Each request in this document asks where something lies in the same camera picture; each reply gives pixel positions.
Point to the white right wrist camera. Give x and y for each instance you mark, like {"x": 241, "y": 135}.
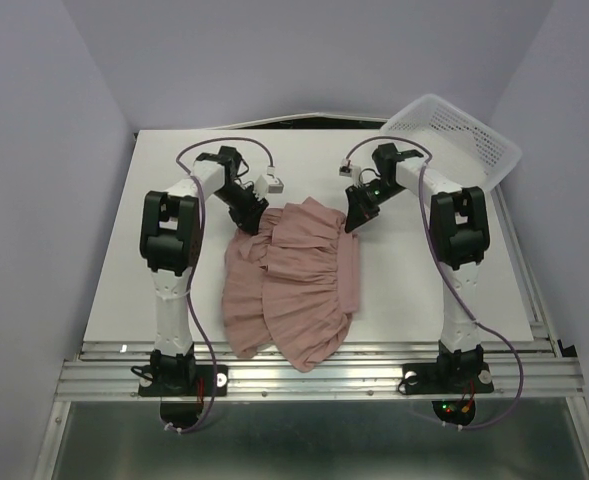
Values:
{"x": 350, "y": 170}

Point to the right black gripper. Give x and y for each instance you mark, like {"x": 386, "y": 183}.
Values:
{"x": 359, "y": 211}

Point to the aluminium rail frame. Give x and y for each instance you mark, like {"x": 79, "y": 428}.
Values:
{"x": 345, "y": 419}

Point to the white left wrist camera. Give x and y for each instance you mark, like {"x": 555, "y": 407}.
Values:
{"x": 267, "y": 184}

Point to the pink skirt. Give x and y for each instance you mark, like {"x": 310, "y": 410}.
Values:
{"x": 295, "y": 285}

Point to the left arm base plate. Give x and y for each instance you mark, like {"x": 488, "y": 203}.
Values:
{"x": 209, "y": 381}

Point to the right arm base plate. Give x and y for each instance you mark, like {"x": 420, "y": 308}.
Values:
{"x": 431, "y": 379}

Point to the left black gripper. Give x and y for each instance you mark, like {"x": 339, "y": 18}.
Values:
{"x": 249, "y": 221}

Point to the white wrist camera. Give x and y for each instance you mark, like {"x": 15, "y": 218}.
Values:
{"x": 267, "y": 184}
{"x": 350, "y": 170}

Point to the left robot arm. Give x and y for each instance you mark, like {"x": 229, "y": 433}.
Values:
{"x": 172, "y": 232}

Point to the white plastic basket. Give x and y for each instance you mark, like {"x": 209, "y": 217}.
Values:
{"x": 465, "y": 150}

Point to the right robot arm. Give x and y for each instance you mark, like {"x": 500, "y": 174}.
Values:
{"x": 456, "y": 227}

